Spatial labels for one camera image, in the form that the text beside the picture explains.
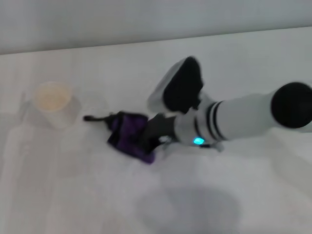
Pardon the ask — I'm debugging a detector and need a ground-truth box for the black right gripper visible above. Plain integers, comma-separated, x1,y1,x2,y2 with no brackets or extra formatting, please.
141,113,177,152

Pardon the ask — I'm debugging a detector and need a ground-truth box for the purple rag with black trim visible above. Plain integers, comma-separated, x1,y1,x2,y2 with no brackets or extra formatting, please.
83,111,159,165

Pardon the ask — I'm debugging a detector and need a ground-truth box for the white paper cup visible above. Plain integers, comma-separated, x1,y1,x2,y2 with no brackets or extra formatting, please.
32,81,77,130

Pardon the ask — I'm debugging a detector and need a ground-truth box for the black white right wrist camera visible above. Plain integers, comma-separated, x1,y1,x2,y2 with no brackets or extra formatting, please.
147,56,205,115

